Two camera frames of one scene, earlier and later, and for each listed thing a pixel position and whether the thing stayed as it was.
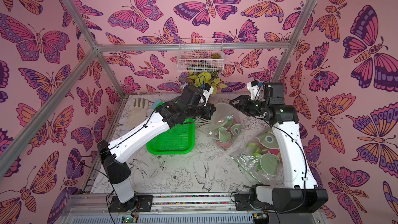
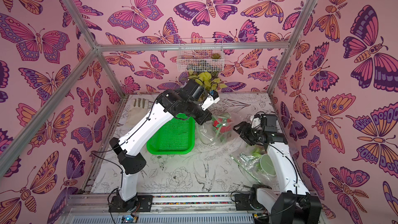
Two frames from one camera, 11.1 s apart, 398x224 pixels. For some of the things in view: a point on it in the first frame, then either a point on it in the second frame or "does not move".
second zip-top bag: [258, 158] does not move
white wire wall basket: [200, 55] does not move
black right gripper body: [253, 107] → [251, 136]
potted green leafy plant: [201, 77] does not move
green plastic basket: [179, 139] does not move
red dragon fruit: [225, 134] → [224, 125]
